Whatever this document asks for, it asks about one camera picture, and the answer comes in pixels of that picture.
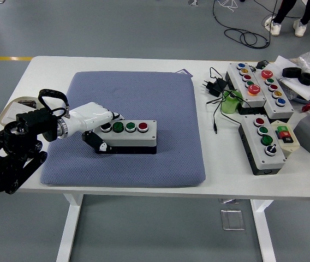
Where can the red valve knob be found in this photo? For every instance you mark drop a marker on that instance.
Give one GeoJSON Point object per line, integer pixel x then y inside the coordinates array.
{"type": "Point", "coordinates": [309, 106]}

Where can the cream three-key switch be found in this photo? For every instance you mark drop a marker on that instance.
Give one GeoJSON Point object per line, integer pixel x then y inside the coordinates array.
{"type": "Point", "coordinates": [291, 146]}

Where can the black power adapter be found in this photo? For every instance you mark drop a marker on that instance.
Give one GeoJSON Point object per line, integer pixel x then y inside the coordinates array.
{"type": "Point", "coordinates": [215, 86]}

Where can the small dark object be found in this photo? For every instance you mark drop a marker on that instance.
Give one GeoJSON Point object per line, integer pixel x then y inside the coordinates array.
{"type": "Point", "coordinates": [28, 104]}

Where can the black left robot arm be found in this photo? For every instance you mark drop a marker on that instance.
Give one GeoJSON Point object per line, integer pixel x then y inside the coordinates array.
{"type": "Point", "coordinates": [29, 122]}

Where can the metal floor outlet plate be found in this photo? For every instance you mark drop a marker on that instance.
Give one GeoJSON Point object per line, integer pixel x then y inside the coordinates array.
{"type": "Point", "coordinates": [232, 219]}

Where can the purple-edged card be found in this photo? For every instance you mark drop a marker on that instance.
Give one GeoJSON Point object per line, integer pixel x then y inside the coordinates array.
{"type": "Point", "coordinates": [185, 71]}

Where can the grey five-button emergency-stop box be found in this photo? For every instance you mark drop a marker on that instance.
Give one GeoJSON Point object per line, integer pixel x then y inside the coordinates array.
{"type": "Point", "coordinates": [286, 110]}
{"type": "Point", "coordinates": [256, 100]}

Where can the grey four-button control box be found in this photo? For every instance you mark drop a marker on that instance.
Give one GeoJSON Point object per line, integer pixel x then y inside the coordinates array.
{"type": "Point", "coordinates": [275, 161]}
{"type": "Point", "coordinates": [144, 139]}

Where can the white paper sheet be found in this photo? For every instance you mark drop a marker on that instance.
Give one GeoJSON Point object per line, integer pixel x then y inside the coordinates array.
{"type": "Point", "coordinates": [280, 64]}

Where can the small metal floor plate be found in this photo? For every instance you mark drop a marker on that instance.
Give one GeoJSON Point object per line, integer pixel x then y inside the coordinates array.
{"type": "Point", "coordinates": [228, 201]}

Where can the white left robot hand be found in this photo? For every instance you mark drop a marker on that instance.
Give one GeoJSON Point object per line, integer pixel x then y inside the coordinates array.
{"type": "Point", "coordinates": [89, 117]}

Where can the green plastic cup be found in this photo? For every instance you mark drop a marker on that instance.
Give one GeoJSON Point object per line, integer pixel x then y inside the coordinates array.
{"type": "Point", "coordinates": [228, 106]}

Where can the white table leg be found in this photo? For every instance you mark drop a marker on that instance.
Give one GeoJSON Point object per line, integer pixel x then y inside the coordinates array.
{"type": "Point", "coordinates": [264, 240]}
{"type": "Point", "coordinates": [67, 232]}

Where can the person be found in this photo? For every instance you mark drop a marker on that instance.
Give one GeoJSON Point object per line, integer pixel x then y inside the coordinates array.
{"type": "Point", "coordinates": [282, 11]}

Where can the blue-grey padded mat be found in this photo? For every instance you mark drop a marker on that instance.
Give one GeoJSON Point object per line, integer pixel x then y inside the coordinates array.
{"type": "Point", "coordinates": [149, 98]}

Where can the small black device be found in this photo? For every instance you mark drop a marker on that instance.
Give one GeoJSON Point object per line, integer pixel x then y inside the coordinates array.
{"type": "Point", "coordinates": [262, 65]}

